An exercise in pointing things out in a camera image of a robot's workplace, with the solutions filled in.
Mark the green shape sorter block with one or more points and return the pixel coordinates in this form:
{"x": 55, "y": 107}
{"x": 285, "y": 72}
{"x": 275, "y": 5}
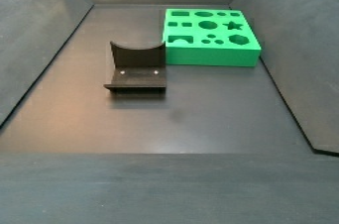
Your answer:
{"x": 210, "y": 37}

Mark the black curved holder bracket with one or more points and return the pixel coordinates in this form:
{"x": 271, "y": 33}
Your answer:
{"x": 139, "y": 68}

